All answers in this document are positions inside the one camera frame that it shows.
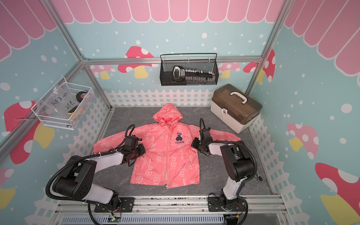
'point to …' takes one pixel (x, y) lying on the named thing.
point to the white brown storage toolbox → (234, 108)
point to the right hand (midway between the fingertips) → (192, 143)
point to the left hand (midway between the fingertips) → (144, 151)
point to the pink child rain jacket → (167, 149)
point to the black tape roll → (80, 95)
